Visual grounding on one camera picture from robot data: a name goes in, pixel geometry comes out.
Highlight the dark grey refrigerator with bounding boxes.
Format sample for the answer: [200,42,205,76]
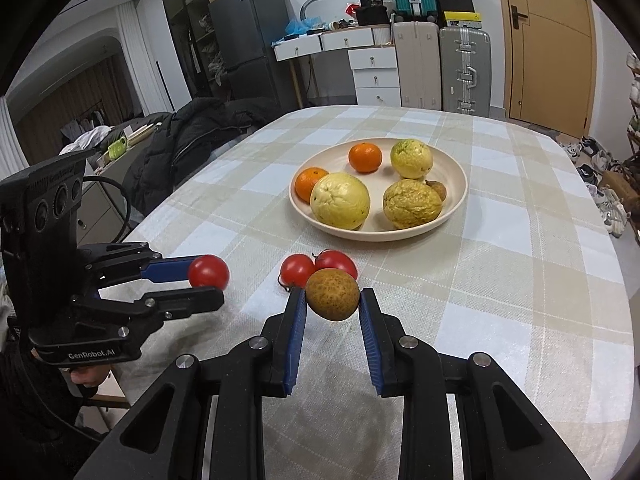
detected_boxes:
[208,0,296,111]

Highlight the pile of assorted shoes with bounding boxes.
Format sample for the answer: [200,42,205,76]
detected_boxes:
[560,135,629,237]

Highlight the rows of sneakers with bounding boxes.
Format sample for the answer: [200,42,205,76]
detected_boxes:
[626,52,640,133]

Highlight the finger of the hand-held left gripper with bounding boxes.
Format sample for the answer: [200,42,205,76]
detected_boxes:
[80,241,201,288]
[70,287,226,323]

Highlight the greenish yellow citrus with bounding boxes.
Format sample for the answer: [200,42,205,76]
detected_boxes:
[390,138,434,180]

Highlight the wrinkled yellow citrus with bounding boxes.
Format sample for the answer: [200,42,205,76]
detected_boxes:
[383,178,444,230]

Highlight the orange mandarin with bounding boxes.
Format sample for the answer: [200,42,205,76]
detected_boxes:
[294,167,331,203]
[348,142,383,174]

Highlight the tall black glass cabinet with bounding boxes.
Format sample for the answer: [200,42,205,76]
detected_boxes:
[160,0,236,111]

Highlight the large smooth yellow citrus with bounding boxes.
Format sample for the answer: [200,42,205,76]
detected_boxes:
[309,172,371,231]

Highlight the cream round plate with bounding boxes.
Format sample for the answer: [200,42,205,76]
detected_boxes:
[290,138,468,239]

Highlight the yellow and black shoe box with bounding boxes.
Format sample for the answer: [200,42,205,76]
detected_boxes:
[444,11,483,29]

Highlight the silver grey hard suitcase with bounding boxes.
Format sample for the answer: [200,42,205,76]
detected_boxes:
[438,26,492,117]

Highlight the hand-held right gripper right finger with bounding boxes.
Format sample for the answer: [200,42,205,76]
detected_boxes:
[359,287,576,480]

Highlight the black padded jacket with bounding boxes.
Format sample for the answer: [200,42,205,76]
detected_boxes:
[122,97,281,216]

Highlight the wooden door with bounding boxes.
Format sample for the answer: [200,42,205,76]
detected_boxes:
[492,0,598,140]

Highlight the black bag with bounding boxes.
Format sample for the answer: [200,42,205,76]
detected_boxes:
[356,6,391,26]

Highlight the person's left hand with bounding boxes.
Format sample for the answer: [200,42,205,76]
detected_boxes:
[65,364,110,389]

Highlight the brown curtain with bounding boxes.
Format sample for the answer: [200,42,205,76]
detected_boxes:
[15,52,126,153]

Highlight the person's left forearm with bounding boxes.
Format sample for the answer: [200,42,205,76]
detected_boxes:
[0,347,108,480]

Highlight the blue plastic bag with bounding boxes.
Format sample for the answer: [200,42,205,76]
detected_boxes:
[285,17,323,39]

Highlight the black cable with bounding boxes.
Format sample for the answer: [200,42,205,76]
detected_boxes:
[80,175,134,247]

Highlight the red tomato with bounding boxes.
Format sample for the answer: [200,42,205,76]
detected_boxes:
[314,250,359,281]
[279,254,316,291]
[188,254,231,290]

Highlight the white desk with drawers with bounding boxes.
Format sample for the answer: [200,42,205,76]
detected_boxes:
[273,26,402,107]

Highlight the brown speckled round fruit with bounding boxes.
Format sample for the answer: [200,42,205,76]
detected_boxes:
[305,268,361,322]

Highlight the white crumpled cloth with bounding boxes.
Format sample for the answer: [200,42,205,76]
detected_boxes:
[60,127,111,157]

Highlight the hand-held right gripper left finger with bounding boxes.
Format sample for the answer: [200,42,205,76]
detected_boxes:
[72,287,308,480]

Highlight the beige hard suitcase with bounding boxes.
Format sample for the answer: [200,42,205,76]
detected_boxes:
[391,20,443,110]

